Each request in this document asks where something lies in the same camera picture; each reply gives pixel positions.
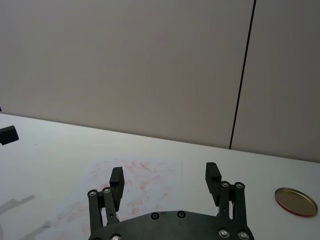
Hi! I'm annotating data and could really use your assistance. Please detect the white paper sheet, red smudges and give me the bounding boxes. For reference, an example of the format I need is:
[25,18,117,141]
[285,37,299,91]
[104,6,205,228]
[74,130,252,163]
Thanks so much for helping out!
[47,156,183,240]

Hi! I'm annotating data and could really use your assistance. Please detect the round gold metal lid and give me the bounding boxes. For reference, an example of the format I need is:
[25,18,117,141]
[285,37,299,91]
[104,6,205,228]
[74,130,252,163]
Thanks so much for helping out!
[274,187,318,218]

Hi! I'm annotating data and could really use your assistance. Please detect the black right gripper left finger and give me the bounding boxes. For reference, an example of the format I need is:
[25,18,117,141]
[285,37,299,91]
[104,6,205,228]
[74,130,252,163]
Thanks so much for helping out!
[87,166,125,235]

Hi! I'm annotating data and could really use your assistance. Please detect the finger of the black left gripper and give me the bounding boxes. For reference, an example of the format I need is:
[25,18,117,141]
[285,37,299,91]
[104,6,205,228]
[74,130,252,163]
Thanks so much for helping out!
[0,126,20,146]

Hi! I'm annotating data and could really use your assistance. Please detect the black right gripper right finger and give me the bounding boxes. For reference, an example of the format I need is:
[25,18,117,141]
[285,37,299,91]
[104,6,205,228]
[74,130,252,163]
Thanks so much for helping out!
[205,162,248,226]

